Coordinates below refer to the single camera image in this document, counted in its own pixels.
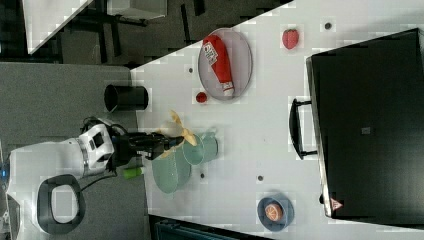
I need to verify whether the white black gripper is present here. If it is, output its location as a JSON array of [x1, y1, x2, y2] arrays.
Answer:
[[78, 116, 184, 177]]

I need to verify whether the peeled plush banana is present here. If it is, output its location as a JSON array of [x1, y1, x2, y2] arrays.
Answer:
[[156, 110, 197, 158]]

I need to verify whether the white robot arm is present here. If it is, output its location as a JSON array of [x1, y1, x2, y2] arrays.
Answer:
[[1, 117, 184, 240]]

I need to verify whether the green mug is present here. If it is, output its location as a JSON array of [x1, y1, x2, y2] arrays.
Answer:
[[182, 132, 218, 166]]

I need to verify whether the green round plate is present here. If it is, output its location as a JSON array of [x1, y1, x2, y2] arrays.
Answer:
[[152, 148, 191, 194]]

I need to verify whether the green marker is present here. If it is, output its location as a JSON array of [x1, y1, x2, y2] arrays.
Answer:
[[123, 167, 144, 179]]

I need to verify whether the black cylinder cup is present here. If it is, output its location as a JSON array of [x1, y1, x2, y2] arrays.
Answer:
[[104, 84, 149, 112]]

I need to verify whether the red plush ketchup bottle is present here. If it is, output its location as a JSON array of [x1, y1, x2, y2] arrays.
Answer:
[[202, 35, 235, 97]]

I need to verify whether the plush orange slice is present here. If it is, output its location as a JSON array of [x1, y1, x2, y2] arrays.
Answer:
[[265, 203, 283, 222]]

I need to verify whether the dark blue bowl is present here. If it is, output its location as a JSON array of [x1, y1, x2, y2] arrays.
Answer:
[[257, 193, 295, 232]]

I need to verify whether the large red plush strawberry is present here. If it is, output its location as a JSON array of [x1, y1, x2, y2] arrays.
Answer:
[[282, 29, 299, 50]]

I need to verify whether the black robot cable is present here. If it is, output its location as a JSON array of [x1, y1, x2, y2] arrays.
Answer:
[[79, 171, 118, 193]]

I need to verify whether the black oven with handle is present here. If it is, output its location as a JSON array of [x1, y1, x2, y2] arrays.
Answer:
[[305, 28, 424, 229]]

